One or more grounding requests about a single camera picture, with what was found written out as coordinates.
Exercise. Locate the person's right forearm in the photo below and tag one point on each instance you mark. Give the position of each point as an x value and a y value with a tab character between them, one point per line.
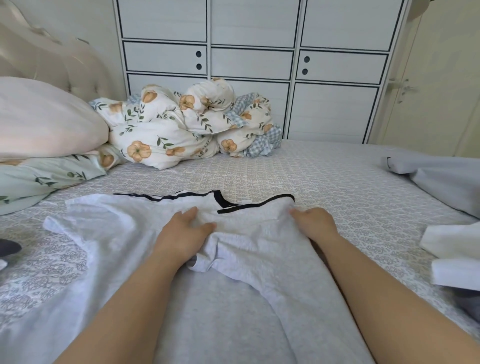
397	300

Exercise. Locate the light blue hooded jacket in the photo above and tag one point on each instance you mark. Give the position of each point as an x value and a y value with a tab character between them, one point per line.
442	176

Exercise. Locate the person's right hand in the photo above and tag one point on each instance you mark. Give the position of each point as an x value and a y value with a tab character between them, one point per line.
316	225

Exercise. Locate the pink plush pillow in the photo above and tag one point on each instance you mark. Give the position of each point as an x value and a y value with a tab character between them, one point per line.
45	120

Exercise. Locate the white wardrobe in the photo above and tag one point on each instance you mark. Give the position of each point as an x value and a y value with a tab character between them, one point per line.
255	37

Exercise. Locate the person's left hand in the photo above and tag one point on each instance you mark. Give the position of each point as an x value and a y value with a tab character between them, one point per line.
184	238

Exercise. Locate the person's left forearm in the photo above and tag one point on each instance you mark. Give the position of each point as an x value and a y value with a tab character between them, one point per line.
127	315

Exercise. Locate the bed with grey patterned sheet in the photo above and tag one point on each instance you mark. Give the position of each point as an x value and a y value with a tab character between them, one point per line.
345	180

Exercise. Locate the white door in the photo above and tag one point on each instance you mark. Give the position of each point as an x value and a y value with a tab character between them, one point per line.
435	82

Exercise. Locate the white garment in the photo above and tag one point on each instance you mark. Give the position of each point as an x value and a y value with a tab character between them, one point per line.
3	264

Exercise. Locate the beige tufted headboard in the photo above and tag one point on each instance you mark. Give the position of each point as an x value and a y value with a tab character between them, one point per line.
67	60

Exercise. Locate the floral pillow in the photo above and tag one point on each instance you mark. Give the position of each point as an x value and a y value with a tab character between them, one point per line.
37	180

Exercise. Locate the white printed t-shirt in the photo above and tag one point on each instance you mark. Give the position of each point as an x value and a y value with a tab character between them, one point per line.
454	255

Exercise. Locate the floral bunched quilt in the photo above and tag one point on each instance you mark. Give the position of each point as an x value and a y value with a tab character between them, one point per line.
259	135

